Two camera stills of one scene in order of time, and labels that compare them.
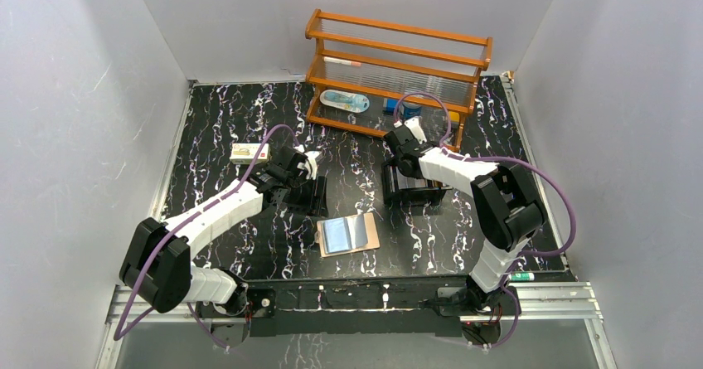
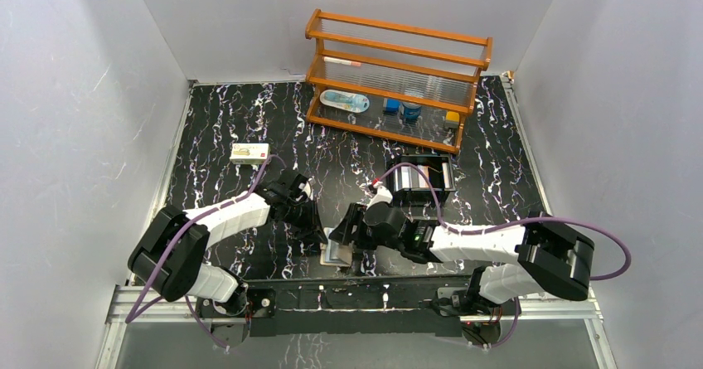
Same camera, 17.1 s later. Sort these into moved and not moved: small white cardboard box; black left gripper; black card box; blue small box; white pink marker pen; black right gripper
Moved: black right gripper; black left gripper
Not moved: black card box; white pink marker pen; small white cardboard box; blue small box
